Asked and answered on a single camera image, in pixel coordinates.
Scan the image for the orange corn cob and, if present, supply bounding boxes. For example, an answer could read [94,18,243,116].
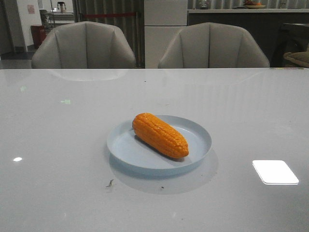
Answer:
[132,113,189,159]

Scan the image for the light blue plate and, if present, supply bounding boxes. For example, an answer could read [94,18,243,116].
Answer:
[107,115,212,176]

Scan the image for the right beige leather chair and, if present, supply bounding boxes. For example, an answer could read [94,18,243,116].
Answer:
[158,22,270,69]

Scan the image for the beige leather chair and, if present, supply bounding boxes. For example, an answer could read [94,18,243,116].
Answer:
[158,22,270,69]
[31,21,136,69]

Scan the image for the white refrigerator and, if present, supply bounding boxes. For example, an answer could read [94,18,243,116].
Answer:
[144,0,188,69]

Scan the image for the left beige leather chair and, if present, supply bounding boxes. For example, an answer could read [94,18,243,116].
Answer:
[31,21,136,69]

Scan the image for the red barrier belt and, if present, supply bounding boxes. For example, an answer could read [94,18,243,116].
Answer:
[80,12,138,18]

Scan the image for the red bin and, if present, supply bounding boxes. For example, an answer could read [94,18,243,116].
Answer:
[30,25,46,48]

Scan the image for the fruit bowl on counter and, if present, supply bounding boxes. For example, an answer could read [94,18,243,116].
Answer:
[243,0,265,9]

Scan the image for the dark counter cabinet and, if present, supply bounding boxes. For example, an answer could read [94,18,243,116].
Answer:
[187,9,309,67]

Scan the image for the pink wall notice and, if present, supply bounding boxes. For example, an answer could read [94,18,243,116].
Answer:
[27,4,35,14]

